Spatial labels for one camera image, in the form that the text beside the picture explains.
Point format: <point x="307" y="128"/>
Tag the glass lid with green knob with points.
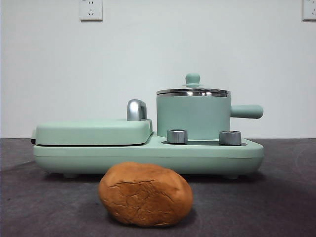
<point x="193" y="78"/>

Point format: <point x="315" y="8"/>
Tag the brown potato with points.
<point x="145" y="195"/>

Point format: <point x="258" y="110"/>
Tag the mint green steamer pot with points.
<point x="195" y="116"/>

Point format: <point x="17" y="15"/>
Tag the silver control knob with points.
<point x="177" y="136"/>
<point x="229" y="137"/>

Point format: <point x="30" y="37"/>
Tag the mint green breakfast machine base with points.
<point x="153" y="158"/>

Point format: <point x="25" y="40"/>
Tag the mint green grill cover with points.
<point x="89" y="132"/>

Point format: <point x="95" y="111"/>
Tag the white wall socket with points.
<point x="90" y="10"/>
<point x="309" y="10"/>

